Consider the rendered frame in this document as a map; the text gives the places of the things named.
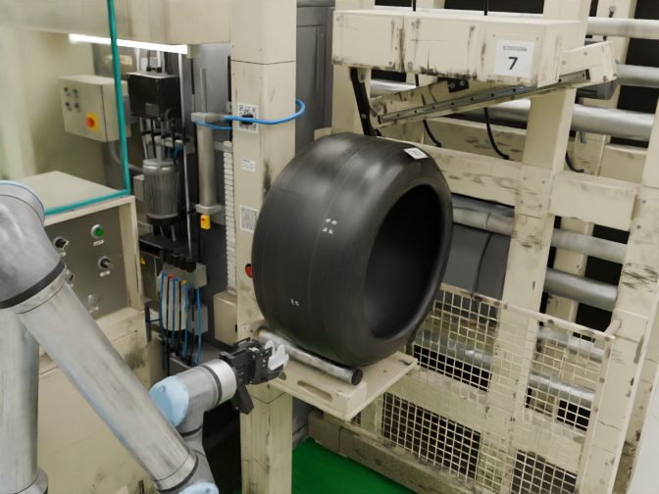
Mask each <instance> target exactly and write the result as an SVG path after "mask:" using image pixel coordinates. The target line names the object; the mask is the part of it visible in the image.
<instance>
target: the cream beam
mask: <svg viewBox="0 0 659 494"><path fill-rule="evenodd" d="M580 25H581V22H580V21H565V20H548V19H531V18H513V17H495V16H478V15H461V14H443V13H426V12H408V11H390V10H353V11H333V29H332V61H331V63H332V64H333V65H341V66H348V67H357V68H366V69H374V70H383V71H391V72H400V73H407V74H424V75H432V76H441V77H449V78H458V79H466V80H474V81H483V82H491V83H500V84H508V85H517V86H525V87H533V88H539V87H542V86H545V85H549V84H553V83H556V82H557V80H558V78H559V73H560V68H561V61H562V55H563V52H564V51H568V50H572V49H576V48H577V46H578V37H579V31H580ZM497 39H501V40H514V41H527V42H534V46H533V52H532V66H531V73H530V77H520V76H510V75H502V74H493V72H494V63H495V55H496V47H497Z"/></svg>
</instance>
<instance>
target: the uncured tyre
mask: <svg viewBox="0 0 659 494"><path fill-rule="evenodd" d="M411 148H417V149H419V150H420V151H421V152H423V153H424V154H426V155H427V156H428V157H427V158H421V159H415V158H414V157H413V156H411V155H410V154H409V153H407V152H406V151H404V149H411ZM280 189H284V190H287V191H291V192H295V193H299V194H303V196H300V195H296V194H292V193H288V192H285V191H281V190H280ZM327 216H329V217H332V218H335V219H338V220H339V221H338V224H337V226H336V229H335V232H334V235H333V236H329V235H326V234H323V233H321V231H322V228H323V225H324V222H325V220H326V217H327ZM452 234H453V204H452V198H451V193H450V189H449V186H448V183H447V181H446V179H445V177H444V175H443V173H442V172H441V170H440V168H439V166H438V165H437V163H436V161H435V160H434V158H433V157H432V156H431V155H430V154H429V153H427V152H426V151H424V150H422V149H420V148H419V147H417V146H415V145H413V144H410V143H406V142H401V141H395V140H390V139H384V138H379V137H374V136H369V135H364V134H358V133H353V132H341V133H335V134H329V135H325V136H322V137H320V138H318V139H316V140H314V141H312V142H311V143H309V144H308V145H306V146H305V147H304V148H303V149H302V150H300V151H299V152H298V153H297V154H296V155H295V156H294V157H293V158H292V159H291V161H290V162H289V163H288V164H287V165H286V166H285V167H284V168H283V169H282V171H281V172H280V173H279V175H278V176H277V178H276V179H275V181H274V182H273V184H272V186H271V188H270V189H269V191H268V193H267V195H266V197H265V200H264V202H263V204H262V207H261V209H260V212H259V215H258V218H257V221H256V225H255V229H254V234H253V239H252V247H251V273H252V280H253V286H254V292H255V296H256V300H257V304H258V307H259V309H260V311H261V314H262V316H263V317H264V319H265V321H266V322H267V323H268V325H269V326H270V327H271V328H272V329H273V330H274V331H275V332H276V333H278V334H279V335H280V336H281V337H282V338H284V339H285V340H287V341H289V342H291V343H294V344H296V345H298V346H301V347H303V348H305V349H308V350H310V351H312V352H315V353H317V354H319V355H322V356H324V357H326V358H329V359H331V360H333V361H336V362H338V363H340V364H343V365H347V366H356V367H365V366H369V365H372V364H375V363H377V362H379V361H381V360H383V359H385V358H387V357H389V356H391V355H393V354H394V353H396V352H397V351H399V350H400V349H401V348H402V347H403V346H405V345H406V344H407V343H408V342H409V340H410V339H411V338H412V337H413V336H414V335H415V333H416V332H417V331H418V329H419V328H420V326H421V325H422V323H423V322H424V320H425V319H426V317H427V315H428V313H429V311H430V309H431V307H432V304H433V302H434V300H435V298H436V295H437V293H438V291H439V288H440V285H441V282H442V280H443V277H444V274H445V271H446V267H447V263H448V259H449V254H450V249H451V242H452ZM289 296H291V297H293V298H296V299H299V304H300V309H298V308H296V307H293V306H291V305H290V303H289Z"/></svg>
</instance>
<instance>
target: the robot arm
mask: <svg viewBox="0 0 659 494"><path fill-rule="evenodd" d="M44 221H45V209H44V206H43V204H42V202H41V200H40V199H39V197H38V196H37V195H36V193H35V192H34V191H33V190H31V189H30V188H29V187H27V186H25V185H23V184H21V183H18V182H15V181H10V180H0V494H48V477H47V474H46V472H45V471H44V470H43V469H41V468H40V467H38V466H37V441H38V389H39V344H40V345H41V346H42V347H43V349H44V350H45V351H46V352H47V354H48V355H49V356H50V357H51V359H52V360H53V361H54V362H55V363H56V365H57V366H58V367H59V368H60V370H61V371H62V372H63V373H64V375H65V376H66V377H67V378H68V379H69V381H70V382H71V383H72V384H73V386H74V387H75V388H76V390H77V391H78V392H79V393H80V394H81V396H82V397H83V398H84V399H85V401H86V402H87V403H88V404H89V406H90V407H91V408H92V409H93V410H94V412H95V413H96V414H97V415H98V417H99V418H100V419H101V420H102V421H103V422H104V423H105V424H106V425H107V427H108V428H109V429H110V430H111V432H112V433H113V434H114V435H115V437H116V438H117V439H118V440H119V441H120V443H121V444H122V445H123V446H124V448H125V449H126V450H127V452H128V453H129V454H130V455H131V456H132V458H133V459H134V460H135V461H136V463H137V464H138V465H139V466H140V467H141V469H142V470H143V471H144V472H145V474H146V475H147V476H148V477H149V479H150V480H151V482H152V484H153V486H154V487H155V488H156V490H157V491H158V492H159V493H160V494H219V489H218V487H217V485H216V483H215V481H214V478H213V476H212V473H211V470H210V467H209V464H208V462H207V458H206V456H205V453H204V450H203V447H202V430H203V415H204V412H205V411H207V410H209V409H211V408H213V407H215V406H217V405H219V404H221V403H223V402H224V401H226V400H228V399H230V401H231V403H232V405H233V407H234V408H235V409H236V410H237V411H238V412H240V413H243V414H245V415H247V416H248V414H249V413H250V412H251V411H252V410H253V408H254V405H253V403H252V400H251V398H250V396H249V393H248V391H247V389H246V386H245V385H249V383H250V384H252V385H257V384H261V383H264V382H268V381H270V380H273V379H275V378H277V377H279V375H280V374H281V373H282V371H283V369H284V367H285V365H286V363H287V361H288V354H286V353H284V346H283V345H280V346H279V347H278V350H277V352H276V353H275V347H274V342H273V340H271V339H270V340H268V341H267V342H266V344H265V347H264V346H261V345H260V344H259V341H257V340H255V339H252V340H250V336H249V337H247V338H244V339H242V340H239V341H237V342H234V343H233V352H232V353H231V354H228V353H226V352H223V353H220V358H219V359H214V360H212V361H210V362H207V363H205V364H202V365H200V366H198V367H195V368H193V369H190V370H186V371H184V372H181V373H179V374H177V375H174V376H169V377H167V378H165V379H163V380H162V381H160V382H158V383H156V384H155V385H154V386H153V387H152V388H151V390H150V391H149V393H148V391H147V390H146V389H145V387H144V386H143V385H142V383H141V382H140V381H139V379H138V378H137V377H136V375H135V374H134V373H133V371H132V370H131V369H130V367H129V366H128V365H127V363H126V362H125V360H124V359H123V358H122V356H121V355H120V354H119V352H118V351H117V349H116V348H115V347H114V345H113V344H112V343H111V341H110V340H109V339H108V337H107V336H106V335H105V333H104V332H103V331H102V329H101V328H100V327H99V325H98V324H97V323H96V321H95V320H94V319H93V317H92V316H91V315H90V313H89V312H88V311H87V310H86V309H85V308H84V306H83V305H82V304H81V302H80V301H79V300H78V298H77V297H76V295H75V294H74V292H73V291H72V289H71V288H70V287H69V286H68V284H67V283H66V282H65V280H64V276H65V271H66V264H65V263H64V261H63V260H62V258H61V257H60V256H59V254H58V253H57V251H56V250H55V248H54V247H53V245H52V244H51V242H50V240H49V238H48V237H47V235H46V233H45V231H44V229H43V227H44ZM245 340H246V342H244V343H242V344H239V343H240V342H243V341H245ZM263 347H264V348H263Z"/></svg>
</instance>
